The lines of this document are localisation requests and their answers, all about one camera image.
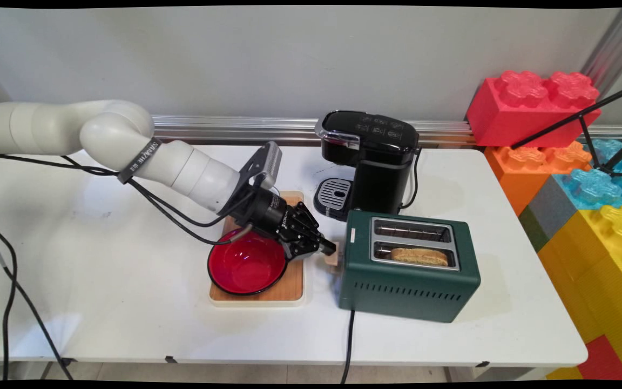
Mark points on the dark green two-slot toaster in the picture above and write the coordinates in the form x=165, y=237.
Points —
x=408, y=292

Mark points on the red bowl black outside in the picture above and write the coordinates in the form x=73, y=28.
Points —
x=246, y=265

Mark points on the aluminium corner profile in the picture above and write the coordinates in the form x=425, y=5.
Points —
x=616, y=48

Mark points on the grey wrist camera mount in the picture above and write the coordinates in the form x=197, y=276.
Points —
x=261, y=162

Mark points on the wooden cutting board white rim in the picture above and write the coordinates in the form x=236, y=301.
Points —
x=289, y=292

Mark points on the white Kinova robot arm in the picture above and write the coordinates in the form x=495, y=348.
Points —
x=111, y=138

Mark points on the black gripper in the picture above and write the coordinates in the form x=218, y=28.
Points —
x=268, y=213

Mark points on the aluminium wall rail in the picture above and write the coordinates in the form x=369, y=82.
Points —
x=289, y=128

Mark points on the grey foam brick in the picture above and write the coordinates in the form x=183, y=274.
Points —
x=546, y=216

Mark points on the small wooden block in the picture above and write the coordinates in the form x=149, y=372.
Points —
x=333, y=265

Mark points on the small yellow foam brick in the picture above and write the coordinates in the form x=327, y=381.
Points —
x=562, y=374

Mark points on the orange foam brick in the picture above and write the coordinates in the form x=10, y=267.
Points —
x=521, y=173

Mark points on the big red foam brick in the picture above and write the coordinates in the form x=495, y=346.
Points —
x=521, y=113

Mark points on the light blue foam brick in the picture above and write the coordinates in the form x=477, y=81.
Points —
x=594, y=186

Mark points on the black capsule coffee machine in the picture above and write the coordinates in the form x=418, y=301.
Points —
x=376, y=162

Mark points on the metal drip tray grate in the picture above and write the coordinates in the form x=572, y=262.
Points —
x=335, y=192

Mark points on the toasted bread slice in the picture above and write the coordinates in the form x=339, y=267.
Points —
x=419, y=256

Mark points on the black tripod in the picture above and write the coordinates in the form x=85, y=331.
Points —
x=586, y=116

